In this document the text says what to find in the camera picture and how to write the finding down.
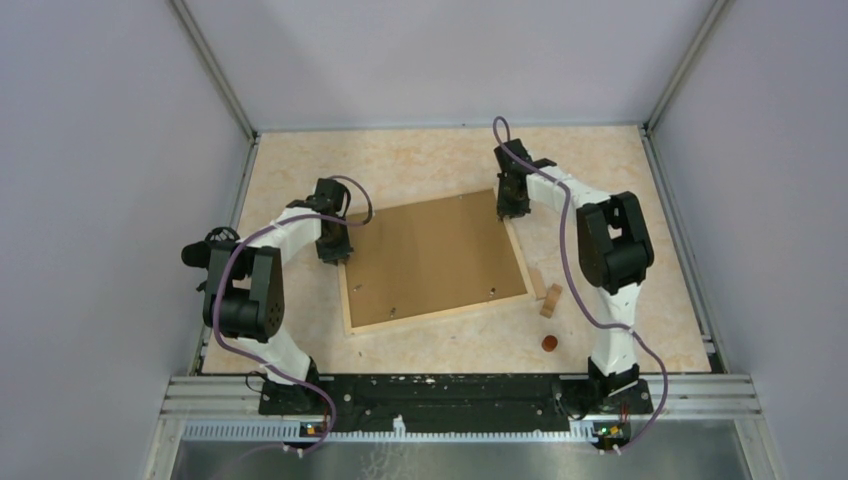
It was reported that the wooden picture frame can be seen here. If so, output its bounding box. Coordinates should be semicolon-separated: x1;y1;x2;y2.
336;188;539;337

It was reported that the brown frame backing board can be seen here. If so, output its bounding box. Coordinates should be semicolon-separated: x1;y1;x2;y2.
343;190;530;329

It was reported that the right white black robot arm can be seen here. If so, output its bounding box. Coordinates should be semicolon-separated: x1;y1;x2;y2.
494;139;655;413

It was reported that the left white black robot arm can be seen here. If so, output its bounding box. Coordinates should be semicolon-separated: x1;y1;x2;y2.
182;175;355;414

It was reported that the light wooden block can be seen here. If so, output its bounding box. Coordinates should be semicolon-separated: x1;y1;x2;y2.
528;267;547;300

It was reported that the darker wooden block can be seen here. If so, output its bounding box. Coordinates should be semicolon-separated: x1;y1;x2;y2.
539;283;563;318

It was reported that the black microphone on stand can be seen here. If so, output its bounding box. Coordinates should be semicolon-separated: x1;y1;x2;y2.
181;226;240;292

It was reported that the small brown round disc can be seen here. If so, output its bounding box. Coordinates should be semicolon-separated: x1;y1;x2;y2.
541;335;558;352

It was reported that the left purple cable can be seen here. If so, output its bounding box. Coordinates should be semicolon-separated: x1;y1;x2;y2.
210;175;374;458

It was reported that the purple cable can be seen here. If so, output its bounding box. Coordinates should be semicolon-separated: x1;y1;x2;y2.
492;116;669;455
210;175;374;458

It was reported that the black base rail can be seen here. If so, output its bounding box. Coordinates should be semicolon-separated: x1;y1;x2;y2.
258;374;654;434

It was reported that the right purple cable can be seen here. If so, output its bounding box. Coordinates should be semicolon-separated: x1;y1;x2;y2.
492;116;669;455

